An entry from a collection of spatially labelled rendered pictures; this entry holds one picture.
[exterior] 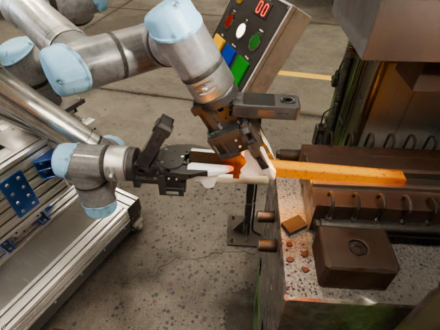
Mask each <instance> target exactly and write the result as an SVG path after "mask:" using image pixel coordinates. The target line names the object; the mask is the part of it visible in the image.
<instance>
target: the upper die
mask: <svg viewBox="0 0 440 330"><path fill-rule="evenodd" d="M332 13H333V15H334V17H335V18H336V20H337V22H338V23H339V25H340V26H341V28H342V30H343V31H344V32H345V34H346V36H347V38H348V39H349V41H350V42H351V44H352V46H353V47H354V48H355V50H356V52H357V53H358V55H359V57H360V58H361V60H367V61H390V62H435V63H440V0H334V3H333V8H332Z"/></svg>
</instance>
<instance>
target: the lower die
mask: <svg viewBox="0 0 440 330"><path fill-rule="evenodd" d="M298 162H311V163H320V164H334V165H342V166H357V167H365V168H380V169H388V170H401V171H402V172H403V173H412V174H439V175H440V150H435V151H432V150H431V149H414V150H413V151H411V149H404V148H393V149H391V148H387V147H373V148H372V149H370V148H369V147H358V146H353V147H350V146H342V145H333V146H332V147H330V146H329V145H313V144H302V146H301V151H300V155H299V161H298ZM300 181H301V189H302V195H303V200H304V207H305V212H306V219H307V223H308V229H309V230H314V226H313V223H314V220H315V219H319V218H325V216H326V215H328V213H329V210H330V208H331V196H328V195H327V193H328V192H329V191H333V193H334V195H335V208H334V210H333V213H332V216H331V217H332V218H333V219H349V218H351V216H353V214H354V212H355V210H356V207H357V199H356V196H355V198H352V194H353V193H358V194H359V195H360V198H361V207H360V210H359V212H358V215H357V217H356V219H357V220H369V221H373V220H375V219H376V218H377V217H378V215H379V213H380V212H381V210H382V199H381V197H380V198H379V199H377V198H376V196H377V195H378V194H380V193H381V194H383V195H384V196H385V197H386V202H387V206H386V211H385V212H384V215H383V216H382V219H381V221H389V222H398V221H399V220H401V219H402V218H403V217H404V216H405V214H406V212H407V210H408V208H409V203H408V201H407V199H404V200H402V199H401V197H402V196H403V195H405V194H406V195H408V196H410V198H411V200H412V212H411V214H410V215H409V217H408V218H407V221H406V222H407V223H424V222H425V221H427V220H428V219H429V218H430V216H431V215H432V213H433V212H434V209H435V204H434V202H433V200H430V201H429V202H427V201H426V199H427V197H429V196H434V197H435V198H436V199H437V201H438V203H439V212H438V214H437V215H436V216H435V218H434V219H433V221H432V222H431V223H432V224H440V187H438V186H423V185H398V184H383V183H357V182H343V181H317V180H312V184H311V182H310V180H308V179H300ZM302 184H303V187H302Z"/></svg>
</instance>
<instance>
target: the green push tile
mask: <svg viewBox="0 0 440 330"><path fill-rule="evenodd" d="M249 67H250V64H249V63H248V62H247V61H246V60H245V59H244V58H243V57H242V56H241V55H238V57H237V59H236V61H235V63H234V65H233V66H232V68H231V70H230V71H231V73H232V74H233V76H234V81H235V83H236V84H237V86H238V87H239V85H240V83H241V82H242V79H243V78H244V76H245V74H246V73H247V71H248V69H249Z"/></svg>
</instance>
